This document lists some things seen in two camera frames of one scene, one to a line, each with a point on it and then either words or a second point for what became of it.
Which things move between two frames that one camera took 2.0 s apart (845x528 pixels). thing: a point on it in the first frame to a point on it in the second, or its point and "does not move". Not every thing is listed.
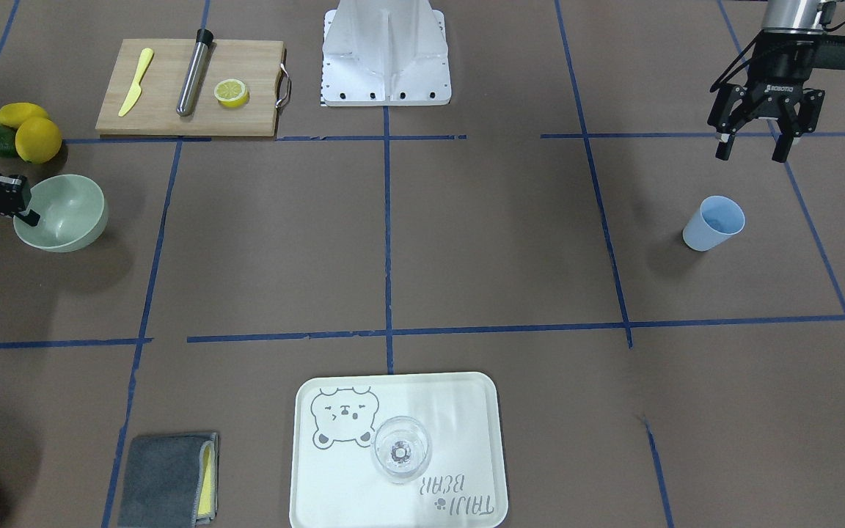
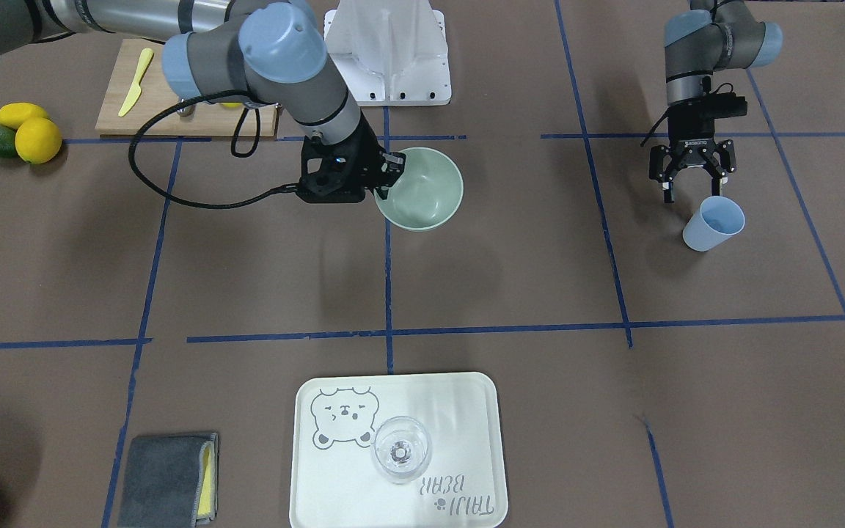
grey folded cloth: (171, 481) does not move
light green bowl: (72, 215) to (428, 193)
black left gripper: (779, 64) to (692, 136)
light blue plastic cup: (717, 219) does not move
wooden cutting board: (188, 87) does not move
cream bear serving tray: (334, 481) does not move
